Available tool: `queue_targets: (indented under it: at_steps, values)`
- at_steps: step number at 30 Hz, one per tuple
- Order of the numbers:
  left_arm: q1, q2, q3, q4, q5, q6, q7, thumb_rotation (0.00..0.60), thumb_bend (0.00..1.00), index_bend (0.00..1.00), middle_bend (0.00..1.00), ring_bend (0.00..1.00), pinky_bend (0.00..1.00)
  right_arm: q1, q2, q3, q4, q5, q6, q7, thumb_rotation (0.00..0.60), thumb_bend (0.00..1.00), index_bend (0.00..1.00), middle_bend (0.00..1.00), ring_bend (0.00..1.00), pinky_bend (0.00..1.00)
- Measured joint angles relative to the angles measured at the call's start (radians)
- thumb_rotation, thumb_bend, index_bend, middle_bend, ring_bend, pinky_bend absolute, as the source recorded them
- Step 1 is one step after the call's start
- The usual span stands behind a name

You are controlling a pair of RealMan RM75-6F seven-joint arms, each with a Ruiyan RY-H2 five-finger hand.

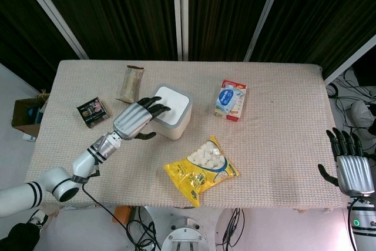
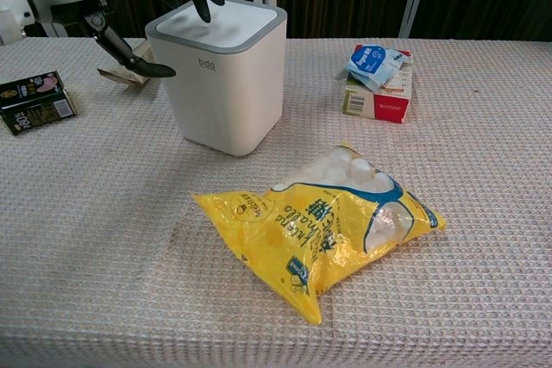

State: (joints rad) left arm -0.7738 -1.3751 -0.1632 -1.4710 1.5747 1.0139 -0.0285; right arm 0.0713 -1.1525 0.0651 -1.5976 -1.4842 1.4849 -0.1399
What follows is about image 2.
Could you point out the white box lid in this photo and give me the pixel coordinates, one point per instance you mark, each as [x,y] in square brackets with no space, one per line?
[235,25]

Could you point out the white trash bin grey rim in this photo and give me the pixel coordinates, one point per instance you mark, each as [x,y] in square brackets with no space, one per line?
[224,101]

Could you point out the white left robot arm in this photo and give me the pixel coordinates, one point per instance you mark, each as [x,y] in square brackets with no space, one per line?
[13,6]

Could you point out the beige waffle-weave tablecloth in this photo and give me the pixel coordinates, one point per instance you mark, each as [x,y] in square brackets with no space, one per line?
[129,234]

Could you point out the blue and white packet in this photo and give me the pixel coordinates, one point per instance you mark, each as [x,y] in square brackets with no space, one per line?
[371,66]

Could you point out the red and white carton box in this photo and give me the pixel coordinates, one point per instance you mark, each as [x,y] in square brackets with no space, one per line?
[384,105]

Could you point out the yellow marshmallow bag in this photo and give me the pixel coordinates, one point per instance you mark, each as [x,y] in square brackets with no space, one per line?
[297,238]

